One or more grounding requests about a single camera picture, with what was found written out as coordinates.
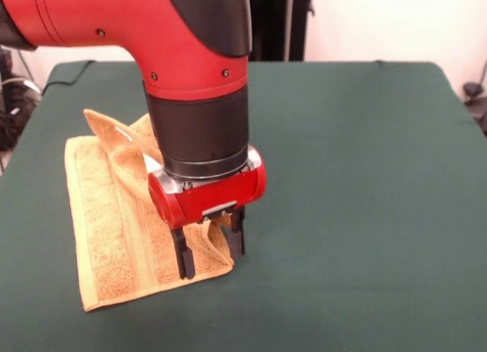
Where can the black metal stand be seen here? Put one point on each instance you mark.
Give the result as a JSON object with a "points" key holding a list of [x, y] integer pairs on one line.
{"points": [[281, 25]]}

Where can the dark green table cloth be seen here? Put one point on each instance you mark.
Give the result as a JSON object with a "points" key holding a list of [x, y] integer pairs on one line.
{"points": [[361, 215]]}

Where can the black plug adapter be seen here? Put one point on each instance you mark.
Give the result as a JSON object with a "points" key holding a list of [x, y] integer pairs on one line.
{"points": [[472, 89]]}

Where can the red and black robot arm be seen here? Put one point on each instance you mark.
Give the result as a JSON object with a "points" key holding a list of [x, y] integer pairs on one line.
{"points": [[152, 63]]}

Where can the black power strip red switch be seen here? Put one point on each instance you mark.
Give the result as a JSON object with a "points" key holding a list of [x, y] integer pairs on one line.
{"points": [[4, 65]]}

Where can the tan terry cloth towel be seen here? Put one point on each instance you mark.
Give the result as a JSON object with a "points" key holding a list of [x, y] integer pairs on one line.
{"points": [[114, 234]]}

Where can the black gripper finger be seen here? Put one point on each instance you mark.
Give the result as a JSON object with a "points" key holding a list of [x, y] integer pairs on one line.
{"points": [[236, 234], [184, 253]]}

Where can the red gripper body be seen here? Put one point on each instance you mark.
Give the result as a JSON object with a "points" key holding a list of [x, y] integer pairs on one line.
{"points": [[213, 200]]}

